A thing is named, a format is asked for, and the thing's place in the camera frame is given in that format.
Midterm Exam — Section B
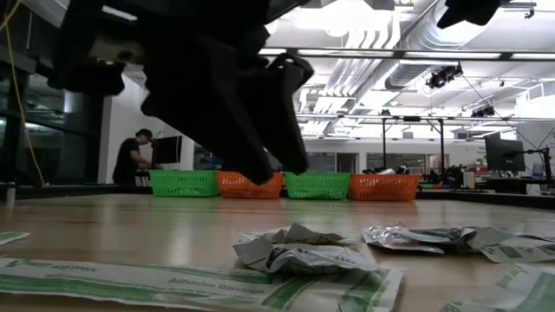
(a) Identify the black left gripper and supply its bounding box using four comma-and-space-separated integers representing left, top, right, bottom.
125, 0, 316, 186

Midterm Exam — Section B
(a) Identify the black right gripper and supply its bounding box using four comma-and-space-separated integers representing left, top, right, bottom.
436, 0, 502, 29

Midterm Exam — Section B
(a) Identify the long ceiling light strip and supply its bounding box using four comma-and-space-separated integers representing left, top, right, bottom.
258, 46, 555, 61

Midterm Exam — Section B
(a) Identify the orange-red plastic basket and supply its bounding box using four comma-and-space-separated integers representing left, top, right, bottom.
348, 173, 421, 202
216, 171, 285, 200

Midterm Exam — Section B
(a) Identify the black ceiling spotlight cluster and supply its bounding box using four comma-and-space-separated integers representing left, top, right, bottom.
426, 63, 464, 90
471, 105, 496, 119

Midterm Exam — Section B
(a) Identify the green plastic basket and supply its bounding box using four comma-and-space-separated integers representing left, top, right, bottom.
284, 172, 352, 200
149, 169, 220, 198

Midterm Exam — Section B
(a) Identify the black computer monitor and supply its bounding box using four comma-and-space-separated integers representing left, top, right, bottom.
484, 136, 527, 173
151, 135, 184, 171

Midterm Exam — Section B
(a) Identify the white packet dark print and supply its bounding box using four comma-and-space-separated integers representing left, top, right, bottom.
466, 224, 555, 249
232, 237, 380, 276
238, 222, 362, 246

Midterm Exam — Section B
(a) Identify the person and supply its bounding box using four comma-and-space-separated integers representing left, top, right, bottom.
111, 127, 164, 186

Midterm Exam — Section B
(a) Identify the pile of bandage packets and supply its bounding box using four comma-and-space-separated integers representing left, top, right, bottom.
362, 223, 445, 256

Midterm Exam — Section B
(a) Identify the metal bottle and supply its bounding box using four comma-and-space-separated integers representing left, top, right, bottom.
4, 181, 17, 208

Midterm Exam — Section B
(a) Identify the silver ceiling duct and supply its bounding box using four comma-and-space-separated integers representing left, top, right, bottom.
383, 0, 467, 92

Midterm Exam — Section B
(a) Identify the black background frame rig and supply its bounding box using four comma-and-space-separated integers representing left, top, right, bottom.
380, 114, 447, 175

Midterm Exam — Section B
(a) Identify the yellow hanging cable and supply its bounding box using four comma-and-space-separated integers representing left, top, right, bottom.
0, 0, 47, 187

